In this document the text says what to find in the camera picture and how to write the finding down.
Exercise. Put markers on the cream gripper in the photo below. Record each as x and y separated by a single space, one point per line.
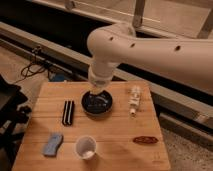
96 90

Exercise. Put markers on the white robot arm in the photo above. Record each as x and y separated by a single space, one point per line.
186 61

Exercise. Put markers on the black round bowl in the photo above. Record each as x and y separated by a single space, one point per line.
97 104

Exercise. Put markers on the white small bottle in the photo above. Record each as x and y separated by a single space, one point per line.
134 102

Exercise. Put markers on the blue floor object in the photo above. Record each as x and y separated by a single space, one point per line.
57 78

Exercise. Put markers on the white paper cup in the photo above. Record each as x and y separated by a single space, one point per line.
85 147

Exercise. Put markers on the brown oval snack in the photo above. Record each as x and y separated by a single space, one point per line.
145 140

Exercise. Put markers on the blue sponge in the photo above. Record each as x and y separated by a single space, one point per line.
51 147

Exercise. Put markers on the black chair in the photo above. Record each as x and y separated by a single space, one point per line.
10 98

